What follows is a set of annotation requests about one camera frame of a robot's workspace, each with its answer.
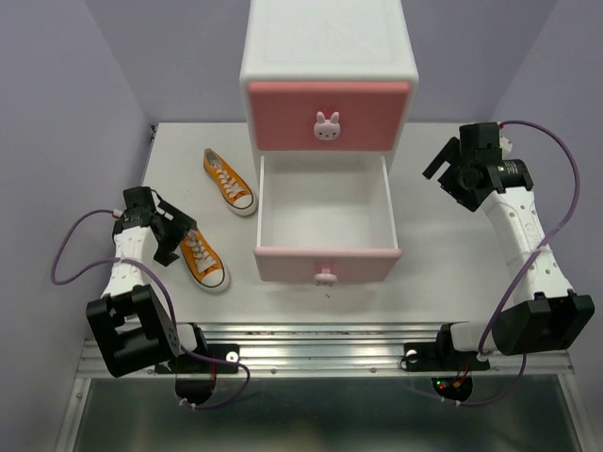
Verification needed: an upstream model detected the orange sneaker front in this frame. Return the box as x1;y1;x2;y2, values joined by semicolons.
180;229;230;294

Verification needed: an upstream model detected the orange sneaker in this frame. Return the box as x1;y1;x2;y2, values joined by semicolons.
203;148;258;217
180;229;230;294

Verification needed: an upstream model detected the bunny knob drawer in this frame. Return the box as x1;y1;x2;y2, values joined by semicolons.
313;111;340;141
314;267;338;287

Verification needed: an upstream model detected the light pink drawer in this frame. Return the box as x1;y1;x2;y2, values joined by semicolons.
253;152;402;283

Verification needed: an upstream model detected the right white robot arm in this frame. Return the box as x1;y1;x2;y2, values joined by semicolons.
423;122;595;367

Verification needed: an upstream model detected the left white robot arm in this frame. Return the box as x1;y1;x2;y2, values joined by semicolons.
86;186;210;378

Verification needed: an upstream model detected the white plastic shoe cabinet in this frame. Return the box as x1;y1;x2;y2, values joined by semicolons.
239;1;419;153

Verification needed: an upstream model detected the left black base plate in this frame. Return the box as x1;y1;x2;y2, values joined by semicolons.
155;343;241;376

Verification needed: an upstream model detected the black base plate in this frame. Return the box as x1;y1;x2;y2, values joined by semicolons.
403;342;490;372
155;343;241;376

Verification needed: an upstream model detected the aluminium mounting rail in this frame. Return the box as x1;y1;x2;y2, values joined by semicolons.
56;121;583;452

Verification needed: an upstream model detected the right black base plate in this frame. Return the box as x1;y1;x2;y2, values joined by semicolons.
403;342;490;372

